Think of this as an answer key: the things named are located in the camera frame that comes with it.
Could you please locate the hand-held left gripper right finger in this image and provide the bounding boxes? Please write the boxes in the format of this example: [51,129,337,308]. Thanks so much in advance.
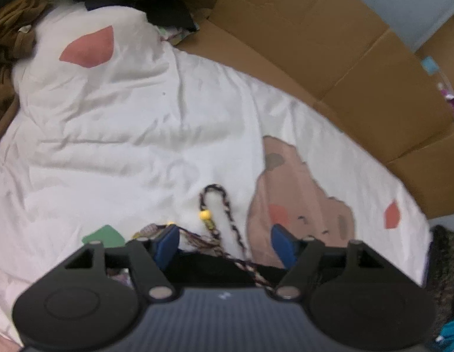
[270,224,384,300]

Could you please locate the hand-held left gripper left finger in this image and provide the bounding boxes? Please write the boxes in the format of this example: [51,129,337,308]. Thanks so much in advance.
[63,224,181,300]

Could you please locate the black drawstring pants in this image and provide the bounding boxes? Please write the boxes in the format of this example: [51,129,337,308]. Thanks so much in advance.
[129,184,297,294]

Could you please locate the bear print bedsheet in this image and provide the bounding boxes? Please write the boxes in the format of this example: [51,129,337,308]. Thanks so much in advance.
[0,0,433,345]

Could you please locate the leopard print garment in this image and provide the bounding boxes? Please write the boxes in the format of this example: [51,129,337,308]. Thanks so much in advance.
[425,225,454,338]

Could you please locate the teal printed jersey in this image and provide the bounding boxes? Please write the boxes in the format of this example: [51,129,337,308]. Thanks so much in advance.
[434,317,454,352]

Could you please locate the folded-out cardboard sheet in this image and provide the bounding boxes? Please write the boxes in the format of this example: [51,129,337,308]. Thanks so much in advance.
[175,0,454,221]

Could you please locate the purple white packet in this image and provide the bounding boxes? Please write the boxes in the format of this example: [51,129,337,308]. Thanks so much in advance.
[438,81,454,118]

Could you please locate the brown garment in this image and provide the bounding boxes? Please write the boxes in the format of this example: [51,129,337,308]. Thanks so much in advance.
[0,0,55,147]

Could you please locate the dark cloth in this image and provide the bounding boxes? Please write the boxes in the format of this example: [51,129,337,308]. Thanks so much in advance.
[84,0,198,32]

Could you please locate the light blue detergent bottle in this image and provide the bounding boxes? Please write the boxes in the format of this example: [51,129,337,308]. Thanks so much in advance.
[421,56,440,74]

